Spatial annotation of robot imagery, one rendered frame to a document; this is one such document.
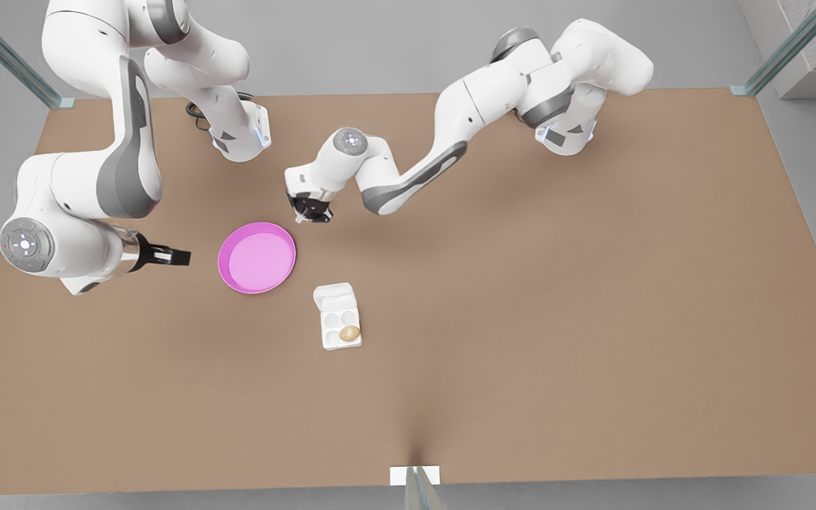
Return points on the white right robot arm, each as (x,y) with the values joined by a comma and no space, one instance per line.
(82,177)

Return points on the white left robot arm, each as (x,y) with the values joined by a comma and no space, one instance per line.
(479,99)

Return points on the brown egg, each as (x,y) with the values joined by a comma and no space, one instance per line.
(349,333)

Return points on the silver frame post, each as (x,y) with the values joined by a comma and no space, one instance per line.
(8,55)
(787,48)
(416,487)

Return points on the pink round plate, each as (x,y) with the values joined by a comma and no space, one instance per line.
(257,259)

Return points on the white egg box base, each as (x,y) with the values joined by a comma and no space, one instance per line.
(333,333)

